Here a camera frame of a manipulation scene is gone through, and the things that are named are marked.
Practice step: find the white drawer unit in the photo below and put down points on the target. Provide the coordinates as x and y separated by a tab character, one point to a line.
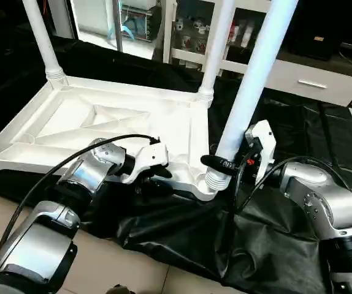
317	81

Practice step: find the colourful background box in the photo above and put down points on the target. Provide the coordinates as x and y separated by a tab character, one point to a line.
136	21

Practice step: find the black left robot foot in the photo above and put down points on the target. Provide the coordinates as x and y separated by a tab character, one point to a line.
118	290

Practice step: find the white plastic table leg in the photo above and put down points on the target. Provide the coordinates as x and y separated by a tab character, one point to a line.
256	73
216	49
44	40

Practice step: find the black equipment box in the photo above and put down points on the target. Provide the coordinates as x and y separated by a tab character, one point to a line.
317	30

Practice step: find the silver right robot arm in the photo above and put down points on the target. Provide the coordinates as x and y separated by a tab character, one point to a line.
323	202

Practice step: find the black work surface mat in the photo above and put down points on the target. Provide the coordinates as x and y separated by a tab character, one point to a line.
182	245

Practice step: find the white glass door cabinet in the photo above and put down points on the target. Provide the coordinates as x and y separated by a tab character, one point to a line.
194	33

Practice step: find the black vertical pole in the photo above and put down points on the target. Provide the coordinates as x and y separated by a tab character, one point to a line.
73	18

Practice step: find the white plastic table top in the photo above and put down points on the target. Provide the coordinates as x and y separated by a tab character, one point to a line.
72	122

